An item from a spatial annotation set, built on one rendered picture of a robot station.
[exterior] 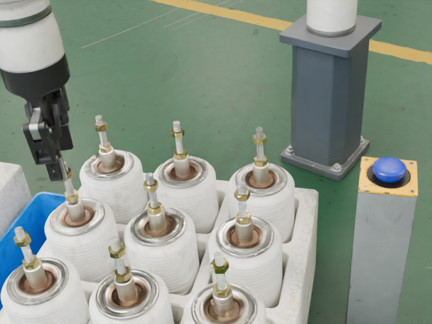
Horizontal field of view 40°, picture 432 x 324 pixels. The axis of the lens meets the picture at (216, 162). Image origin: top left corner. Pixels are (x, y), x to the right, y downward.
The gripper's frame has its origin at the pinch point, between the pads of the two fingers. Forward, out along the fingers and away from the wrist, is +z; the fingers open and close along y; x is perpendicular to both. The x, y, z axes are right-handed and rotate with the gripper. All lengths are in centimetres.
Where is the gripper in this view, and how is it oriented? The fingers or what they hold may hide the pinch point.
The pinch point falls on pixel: (60, 155)
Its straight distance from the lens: 78.6
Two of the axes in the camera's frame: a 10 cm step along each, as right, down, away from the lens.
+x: -9.9, 1.0, -0.2
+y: -0.8, -6.0, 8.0
